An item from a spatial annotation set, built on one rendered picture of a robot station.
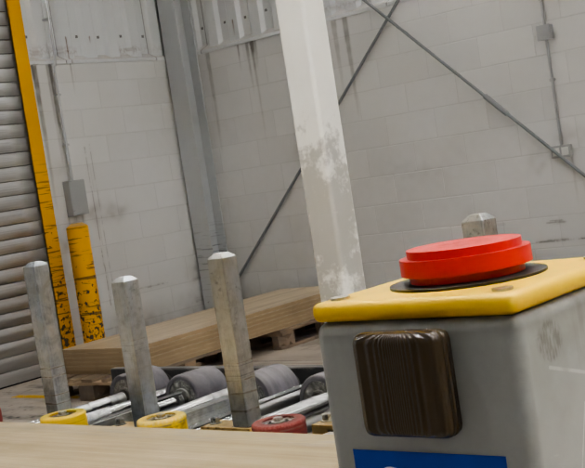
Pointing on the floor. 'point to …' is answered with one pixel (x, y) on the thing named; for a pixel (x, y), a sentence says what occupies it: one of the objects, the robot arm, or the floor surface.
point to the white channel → (320, 147)
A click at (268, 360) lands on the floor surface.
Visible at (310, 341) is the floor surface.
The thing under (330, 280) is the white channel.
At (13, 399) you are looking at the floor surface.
